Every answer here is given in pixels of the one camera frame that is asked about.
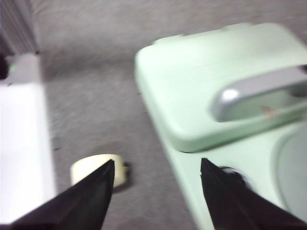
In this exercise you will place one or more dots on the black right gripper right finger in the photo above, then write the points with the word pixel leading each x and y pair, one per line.
pixel 235 208

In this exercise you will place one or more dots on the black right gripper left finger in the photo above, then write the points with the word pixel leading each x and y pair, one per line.
pixel 79 206

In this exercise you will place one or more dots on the plain white steamed bun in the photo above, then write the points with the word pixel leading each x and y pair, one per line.
pixel 84 167

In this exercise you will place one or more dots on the mint green breakfast maker base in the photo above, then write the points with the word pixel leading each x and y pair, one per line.
pixel 192 182

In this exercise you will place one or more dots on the white box with green light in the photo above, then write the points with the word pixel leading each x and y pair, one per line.
pixel 24 131

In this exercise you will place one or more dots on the mint green hinged grill lid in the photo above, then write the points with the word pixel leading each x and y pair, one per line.
pixel 187 83

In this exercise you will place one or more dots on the grey metal profile rail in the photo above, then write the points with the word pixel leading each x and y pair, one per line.
pixel 16 26

